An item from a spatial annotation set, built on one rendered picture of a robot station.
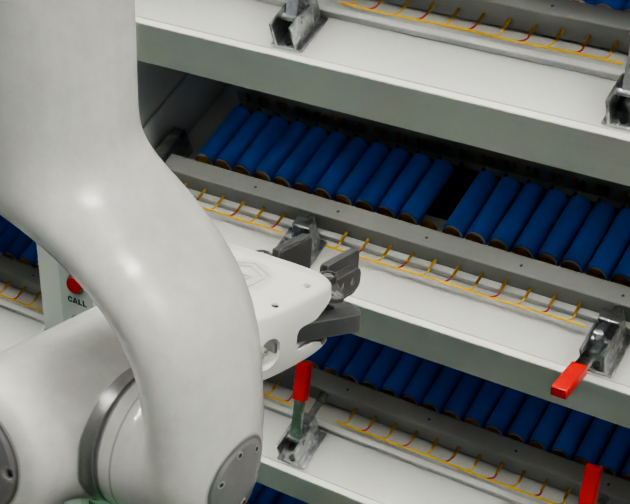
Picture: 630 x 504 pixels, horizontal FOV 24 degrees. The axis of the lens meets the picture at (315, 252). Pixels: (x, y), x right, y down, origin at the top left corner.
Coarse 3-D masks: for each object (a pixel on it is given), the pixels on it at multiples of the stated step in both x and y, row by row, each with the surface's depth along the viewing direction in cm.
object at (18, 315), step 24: (0, 216) 154; (0, 240) 151; (24, 240) 151; (0, 264) 148; (24, 264) 147; (0, 288) 149; (24, 288) 147; (0, 312) 147; (24, 312) 145; (0, 336) 145; (24, 336) 144
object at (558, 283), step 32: (192, 160) 126; (224, 192) 124; (256, 192) 122; (288, 192) 121; (256, 224) 121; (320, 224) 119; (352, 224) 117; (384, 224) 116; (384, 256) 116; (416, 256) 115; (448, 256) 113; (480, 256) 112; (512, 256) 111; (544, 288) 109; (576, 288) 108; (608, 288) 107
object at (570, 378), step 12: (600, 336) 104; (588, 348) 104; (600, 348) 104; (576, 360) 102; (588, 360) 102; (564, 372) 101; (576, 372) 101; (552, 384) 100; (564, 384) 100; (576, 384) 101; (564, 396) 99
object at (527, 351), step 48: (192, 96) 131; (192, 144) 131; (384, 144) 126; (240, 240) 122; (384, 288) 115; (432, 288) 114; (480, 288) 113; (384, 336) 116; (432, 336) 112; (480, 336) 110; (528, 336) 109; (576, 336) 108; (528, 384) 110; (624, 384) 104
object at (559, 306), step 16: (192, 192) 126; (224, 208) 124; (288, 224) 121; (336, 240) 119; (352, 240) 118; (400, 256) 116; (432, 272) 115; (448, 272) 114; (464, 272) 113; (496, 288) 112; (512, 288) 111; (544, 304) 110; (560, 304) 109; (592, 320) 108
